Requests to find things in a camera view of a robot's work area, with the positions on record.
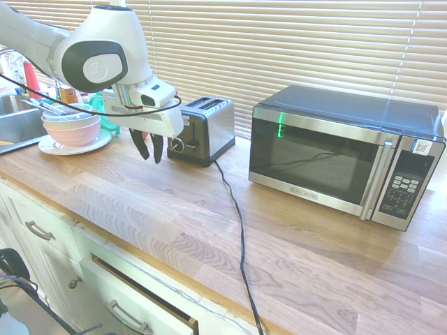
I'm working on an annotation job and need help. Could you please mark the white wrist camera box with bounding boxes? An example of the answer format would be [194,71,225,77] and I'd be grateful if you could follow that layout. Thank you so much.
[134,82,177,109]

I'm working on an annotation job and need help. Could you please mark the wide beige window blinds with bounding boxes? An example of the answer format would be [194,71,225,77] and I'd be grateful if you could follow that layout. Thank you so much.
[125,0,447,140]

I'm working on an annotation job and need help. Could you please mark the white plate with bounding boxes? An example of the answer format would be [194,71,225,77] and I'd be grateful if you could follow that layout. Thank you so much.
[37,129,113,156]

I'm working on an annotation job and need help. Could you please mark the red bottle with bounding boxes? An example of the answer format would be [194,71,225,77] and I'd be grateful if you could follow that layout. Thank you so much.
[22,61,44,100]

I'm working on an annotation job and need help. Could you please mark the stainless steel two-slot toaster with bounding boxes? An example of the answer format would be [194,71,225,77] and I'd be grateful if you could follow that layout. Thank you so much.
[166,96,236,168]

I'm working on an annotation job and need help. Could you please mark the orange box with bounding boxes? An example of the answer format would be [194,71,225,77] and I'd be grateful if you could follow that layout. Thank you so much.
[59,86,79,105]

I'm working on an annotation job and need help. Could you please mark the black toaster power cord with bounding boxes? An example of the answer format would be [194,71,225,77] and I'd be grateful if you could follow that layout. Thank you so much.
[213,159,267,335]

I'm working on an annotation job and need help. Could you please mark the pink bowl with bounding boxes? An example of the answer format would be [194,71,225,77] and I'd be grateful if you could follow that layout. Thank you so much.
[43,120,103,147]

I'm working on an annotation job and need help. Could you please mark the black camera stand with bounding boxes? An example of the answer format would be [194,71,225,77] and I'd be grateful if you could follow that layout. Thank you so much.
[0,247,103,335]

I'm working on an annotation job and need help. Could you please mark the metal cabinet bar handle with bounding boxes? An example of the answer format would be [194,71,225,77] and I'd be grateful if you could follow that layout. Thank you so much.
[24,220,56,241]

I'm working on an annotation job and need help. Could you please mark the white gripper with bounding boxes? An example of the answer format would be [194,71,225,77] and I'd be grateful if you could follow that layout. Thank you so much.
[101,91,186,165]

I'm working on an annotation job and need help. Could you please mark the metal utensils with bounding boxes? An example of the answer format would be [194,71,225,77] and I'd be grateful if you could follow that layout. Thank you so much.
[20,97,68,117]

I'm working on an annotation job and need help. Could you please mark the white open drawer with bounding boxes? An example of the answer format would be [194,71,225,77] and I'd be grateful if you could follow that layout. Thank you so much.
[79,254,199,335]

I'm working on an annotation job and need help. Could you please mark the curved metal drawer handle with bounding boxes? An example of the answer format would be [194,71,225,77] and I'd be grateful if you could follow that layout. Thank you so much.
[104,299,153,335]

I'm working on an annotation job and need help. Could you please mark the stainless steel sink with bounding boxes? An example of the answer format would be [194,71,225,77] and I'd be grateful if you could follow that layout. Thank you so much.
[0,94,48,155]

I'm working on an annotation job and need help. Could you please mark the cream white bowl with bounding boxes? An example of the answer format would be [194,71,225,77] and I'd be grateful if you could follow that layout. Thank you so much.
[41,110,102,131]

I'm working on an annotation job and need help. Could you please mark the narrow beige window blinds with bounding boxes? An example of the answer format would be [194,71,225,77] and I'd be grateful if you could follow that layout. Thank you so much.
[0,0,115,32]

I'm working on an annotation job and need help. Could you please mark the teal container lid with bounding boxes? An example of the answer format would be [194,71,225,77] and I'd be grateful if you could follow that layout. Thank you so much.
[89,91,122,137]

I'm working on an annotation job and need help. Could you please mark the stainless steel black microwave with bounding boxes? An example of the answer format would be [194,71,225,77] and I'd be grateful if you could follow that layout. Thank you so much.
[248,84,447,232]

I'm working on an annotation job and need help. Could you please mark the clear plastic container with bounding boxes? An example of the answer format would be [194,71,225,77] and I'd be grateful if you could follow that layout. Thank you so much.
[42,103,94,121]

